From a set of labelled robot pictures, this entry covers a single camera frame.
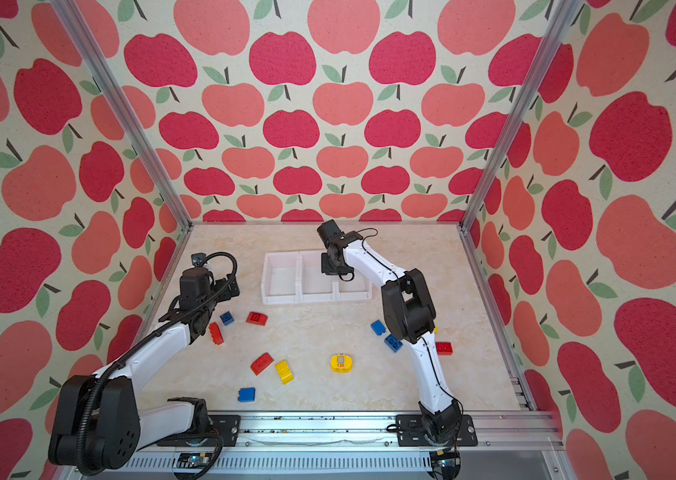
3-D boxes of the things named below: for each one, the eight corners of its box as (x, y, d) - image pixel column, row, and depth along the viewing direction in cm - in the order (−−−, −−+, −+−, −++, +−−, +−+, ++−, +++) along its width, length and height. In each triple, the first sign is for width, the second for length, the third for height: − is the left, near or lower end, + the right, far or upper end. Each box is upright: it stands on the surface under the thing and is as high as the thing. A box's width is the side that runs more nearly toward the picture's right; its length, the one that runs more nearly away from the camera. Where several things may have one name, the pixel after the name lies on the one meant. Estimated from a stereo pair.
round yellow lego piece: (330, 372, 86) (330, 368, 83) (330, 358, 89) (330, 354, 86) (352, 372, 86) (352, 368, 83) (351, 358, 89) (352, 354, 86)
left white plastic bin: (261, 306, 99) (256, 295, 94) (269, 263, 111) (265, 251, 105) (299, 306, 99) (296, 295, 94) (303, 263, 111) (301, 251, 105)
